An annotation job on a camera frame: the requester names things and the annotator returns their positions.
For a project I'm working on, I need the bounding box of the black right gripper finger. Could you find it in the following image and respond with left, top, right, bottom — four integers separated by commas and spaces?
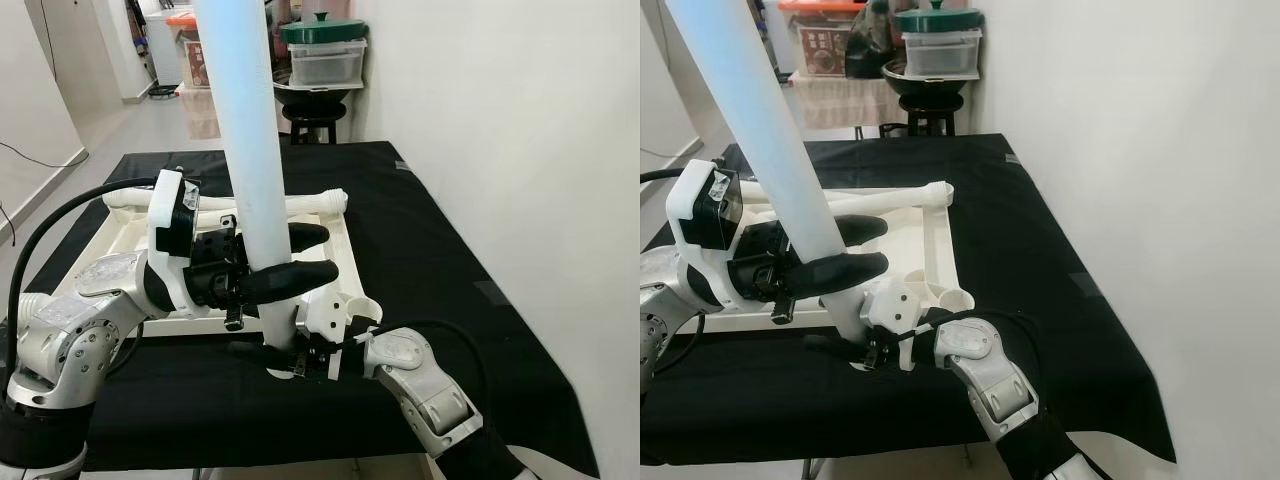
800, 334, 866, 363
228, 341, 293, 363

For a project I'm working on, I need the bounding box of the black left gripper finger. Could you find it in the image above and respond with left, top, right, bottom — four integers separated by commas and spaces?
835, 214, 889, 248
285, 222, 331, 253
238, 259, 341, 304
790, 251, 889, 297

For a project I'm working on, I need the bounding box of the white plastic table top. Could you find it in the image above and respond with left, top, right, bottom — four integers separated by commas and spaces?
45, 188, 384, 336
700, 183, 973, 333

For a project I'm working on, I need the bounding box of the black round stool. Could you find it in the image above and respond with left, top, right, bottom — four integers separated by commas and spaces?
895, 92, 959, 138
282, 100, 346, 144

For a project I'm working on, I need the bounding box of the beige cloth covered table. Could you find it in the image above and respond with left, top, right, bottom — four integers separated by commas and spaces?
178, 85, 223, 139
790, 72, 896, 131

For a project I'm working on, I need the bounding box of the black tablecloth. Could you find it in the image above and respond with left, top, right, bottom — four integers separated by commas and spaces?
0, 140, 601, 476
640, 133, 1176, 466

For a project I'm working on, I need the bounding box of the clear plastic storage box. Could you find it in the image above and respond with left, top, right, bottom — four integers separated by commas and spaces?
288, 40, 366, 86
903, 28, 981, 78

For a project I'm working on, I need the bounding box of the black bag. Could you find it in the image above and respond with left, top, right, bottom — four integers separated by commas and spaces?
268, 0, 296, 86
845, 0, 906, 79

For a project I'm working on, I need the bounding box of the orange-lidded storage box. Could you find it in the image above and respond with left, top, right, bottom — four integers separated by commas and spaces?
778, 0, 866, 79
165, 10, 201, 89

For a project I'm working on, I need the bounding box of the green pot lid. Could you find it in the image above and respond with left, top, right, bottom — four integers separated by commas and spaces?
280, 12, 369, 46
895, 0, 983, 34

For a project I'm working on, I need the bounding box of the white cabinet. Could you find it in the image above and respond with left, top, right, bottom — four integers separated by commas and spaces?
145, 8, 191, 86

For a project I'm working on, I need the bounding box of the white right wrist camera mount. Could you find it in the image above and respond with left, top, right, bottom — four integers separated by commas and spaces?
300, 287, 369, 381
862, 278, 941, 373

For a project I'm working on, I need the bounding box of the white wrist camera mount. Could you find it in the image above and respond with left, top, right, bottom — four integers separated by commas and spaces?
147, 168, 203, 313
862, 278, 941, 373
300, 287, 369, 381
665, 158, 743, 309

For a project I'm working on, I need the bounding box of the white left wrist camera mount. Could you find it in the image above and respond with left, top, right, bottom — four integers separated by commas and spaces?
665, 158, 743, 309
147, 168, 203, 313

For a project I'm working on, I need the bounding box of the black wall cable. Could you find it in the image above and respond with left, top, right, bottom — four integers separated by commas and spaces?
0, 140, 89, 169

